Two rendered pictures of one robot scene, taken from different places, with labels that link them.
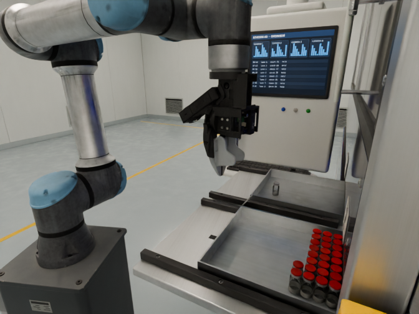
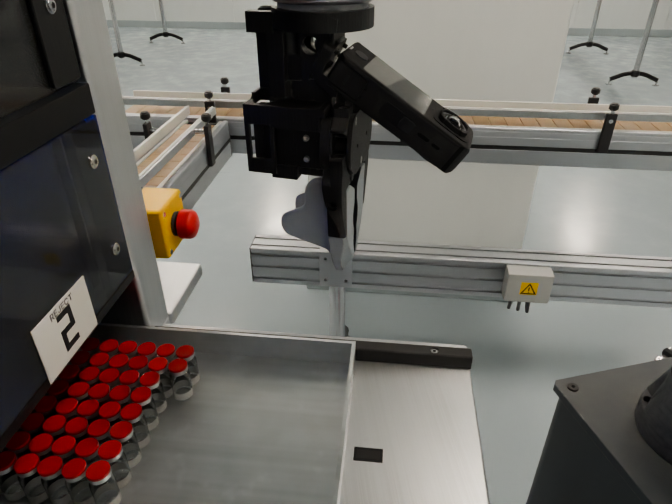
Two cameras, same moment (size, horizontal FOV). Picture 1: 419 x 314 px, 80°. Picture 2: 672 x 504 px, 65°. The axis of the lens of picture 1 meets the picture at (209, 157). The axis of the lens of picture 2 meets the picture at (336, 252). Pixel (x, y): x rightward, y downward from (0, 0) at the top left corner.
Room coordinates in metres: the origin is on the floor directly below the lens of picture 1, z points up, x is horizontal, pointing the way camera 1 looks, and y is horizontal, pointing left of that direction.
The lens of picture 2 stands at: (0.87, -0.17, 1.34)
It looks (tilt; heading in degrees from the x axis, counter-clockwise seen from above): 32 degrees down; 159
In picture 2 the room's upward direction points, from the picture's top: straight up
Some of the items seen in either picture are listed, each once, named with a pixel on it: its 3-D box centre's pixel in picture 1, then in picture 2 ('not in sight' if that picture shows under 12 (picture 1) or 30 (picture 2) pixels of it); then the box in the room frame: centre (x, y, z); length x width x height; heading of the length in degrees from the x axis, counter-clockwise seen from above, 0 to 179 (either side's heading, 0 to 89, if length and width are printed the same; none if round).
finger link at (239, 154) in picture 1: (231, 154); (316, 227); (0.51, -0.05, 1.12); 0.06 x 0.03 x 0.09; 53
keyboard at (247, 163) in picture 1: (267, 169); not in sight; (1.20, -0.30, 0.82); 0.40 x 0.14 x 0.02; 62
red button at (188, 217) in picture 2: not in sight; (183, 223); (0.21, -0.14, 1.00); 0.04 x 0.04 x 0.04; 63
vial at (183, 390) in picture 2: (297, 273); (180, 379); (0.41, -0.18, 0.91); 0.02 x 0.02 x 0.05
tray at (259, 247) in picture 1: (291, 255); (181, 426); (0.47, -0.19, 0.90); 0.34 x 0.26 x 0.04; 63
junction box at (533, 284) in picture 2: not in sight; (527, 284); (-0.05, 0.75, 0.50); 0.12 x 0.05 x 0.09; 63
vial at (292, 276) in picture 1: (295, 280); (187, 365); (0.39, -0.17, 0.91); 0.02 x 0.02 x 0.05
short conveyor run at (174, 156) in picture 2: not in sight; (147, 181); (-0.13, -0.17, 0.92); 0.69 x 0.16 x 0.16; 153
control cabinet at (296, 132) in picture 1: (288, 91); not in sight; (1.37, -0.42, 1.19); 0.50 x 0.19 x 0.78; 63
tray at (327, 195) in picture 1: (310, 194); not in sight; (0.77, -0.34, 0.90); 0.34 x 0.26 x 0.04; 63
